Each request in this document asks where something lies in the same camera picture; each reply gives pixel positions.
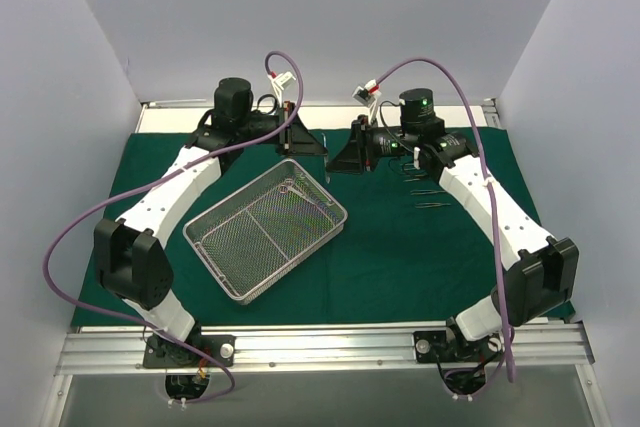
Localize surgical scissors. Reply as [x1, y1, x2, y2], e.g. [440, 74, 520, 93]
[277, 183, 333, 205]

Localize metal mesh instrument tray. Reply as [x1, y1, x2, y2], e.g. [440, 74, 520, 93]
[183, 159, 348, 305]

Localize green surgical cloth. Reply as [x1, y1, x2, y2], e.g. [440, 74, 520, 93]
[69, 127, 576, 327]

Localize metal forceps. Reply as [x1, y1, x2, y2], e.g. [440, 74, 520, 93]
[321, 132, 331, 185]

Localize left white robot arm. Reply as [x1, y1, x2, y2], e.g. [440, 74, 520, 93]
[94, 72, 327, 366]

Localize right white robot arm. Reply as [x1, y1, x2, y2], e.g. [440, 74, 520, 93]
[326, 87, 579, 360]

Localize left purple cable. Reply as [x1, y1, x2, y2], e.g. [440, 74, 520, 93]
[43, 50, 305, 404]

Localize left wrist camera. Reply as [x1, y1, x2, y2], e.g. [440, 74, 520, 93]
[268, 71, 297, 106]

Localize aluminium right side rail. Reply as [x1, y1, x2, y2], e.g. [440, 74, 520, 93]
[481, 98, 503, 130]

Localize aluminium rail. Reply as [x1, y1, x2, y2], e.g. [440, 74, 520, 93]
[481, 98, 503, 130]
[55, 320, 595, 375]

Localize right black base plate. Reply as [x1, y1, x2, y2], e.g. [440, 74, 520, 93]
[412, 329, 503, 364]

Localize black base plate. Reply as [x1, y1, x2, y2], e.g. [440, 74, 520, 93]
[142, 334, 236, 369]
[412, 329, 503, 364]

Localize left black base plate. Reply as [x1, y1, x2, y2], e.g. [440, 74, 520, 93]
[142, 334, 236, 369]

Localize aluminium front rail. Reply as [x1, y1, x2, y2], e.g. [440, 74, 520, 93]
[55, 320, 595, 375]

